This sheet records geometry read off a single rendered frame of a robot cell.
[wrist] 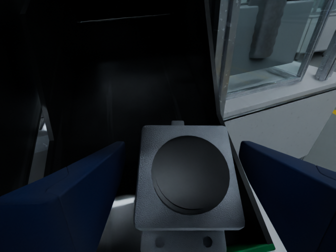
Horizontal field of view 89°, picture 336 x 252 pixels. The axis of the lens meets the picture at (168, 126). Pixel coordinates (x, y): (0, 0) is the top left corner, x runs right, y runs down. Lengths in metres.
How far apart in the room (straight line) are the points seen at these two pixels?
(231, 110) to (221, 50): 0.75
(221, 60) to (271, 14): 0.82
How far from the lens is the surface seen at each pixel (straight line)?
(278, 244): 0.53
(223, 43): 0.18
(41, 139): 0.19
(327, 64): 1.43
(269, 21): 1.01
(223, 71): 0.19
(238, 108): 0.94
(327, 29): 5.54
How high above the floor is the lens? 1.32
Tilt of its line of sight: 36 degrees down
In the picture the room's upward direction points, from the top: 5 degrees counter-clockwise
